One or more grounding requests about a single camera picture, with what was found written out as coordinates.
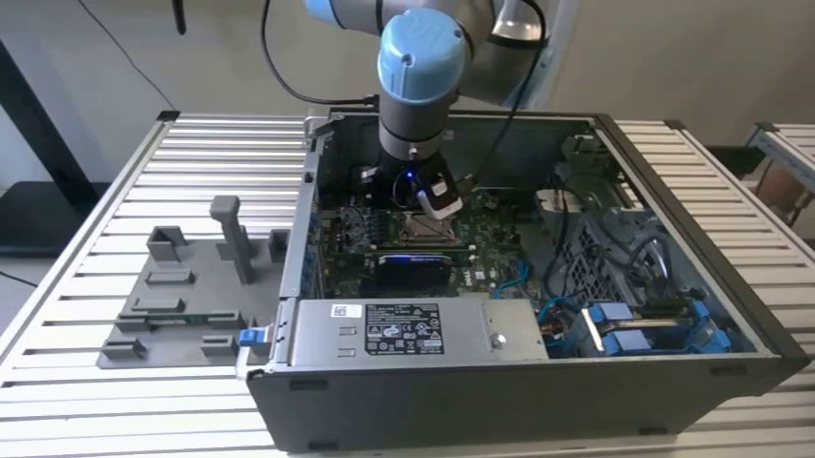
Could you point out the silver CPU green edge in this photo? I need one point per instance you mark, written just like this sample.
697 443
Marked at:
422 231

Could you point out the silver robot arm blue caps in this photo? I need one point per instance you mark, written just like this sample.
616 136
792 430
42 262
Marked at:
421 52

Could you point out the CPU socket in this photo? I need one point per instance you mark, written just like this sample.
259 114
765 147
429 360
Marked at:
429 243

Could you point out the RAM slot black latches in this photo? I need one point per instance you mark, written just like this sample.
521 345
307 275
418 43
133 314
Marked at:
421 247

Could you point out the black graphics card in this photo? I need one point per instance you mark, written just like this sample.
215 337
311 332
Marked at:
414 272

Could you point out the green motherboard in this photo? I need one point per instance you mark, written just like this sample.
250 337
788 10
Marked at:
497 248

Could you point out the silver power supply unit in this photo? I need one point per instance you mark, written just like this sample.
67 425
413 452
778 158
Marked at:
510 317

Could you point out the grey parts rack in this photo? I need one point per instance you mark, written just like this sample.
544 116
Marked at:
210 296

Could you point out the blue case latch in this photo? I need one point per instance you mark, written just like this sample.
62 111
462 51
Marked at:
250 336

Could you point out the green RAM stick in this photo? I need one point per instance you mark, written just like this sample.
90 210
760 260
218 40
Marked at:
182 319

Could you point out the blue disk carrier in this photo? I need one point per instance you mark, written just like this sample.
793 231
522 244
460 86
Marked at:
628 342
610 315

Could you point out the dark grey PC case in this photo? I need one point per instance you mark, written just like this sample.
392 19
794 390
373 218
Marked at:
446 410

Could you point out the black antenna rod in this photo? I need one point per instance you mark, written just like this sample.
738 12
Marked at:
181 16

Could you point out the black box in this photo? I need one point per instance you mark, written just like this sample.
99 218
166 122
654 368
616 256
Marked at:
733 160

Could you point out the black floor stand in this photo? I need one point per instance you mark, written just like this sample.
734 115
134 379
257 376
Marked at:
38 219

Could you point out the brown cardboard box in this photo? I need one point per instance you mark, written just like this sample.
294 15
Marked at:
777 186

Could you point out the metal slat side table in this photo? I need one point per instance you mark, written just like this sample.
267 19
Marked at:
784 138

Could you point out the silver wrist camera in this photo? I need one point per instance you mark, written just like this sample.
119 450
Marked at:
444 205

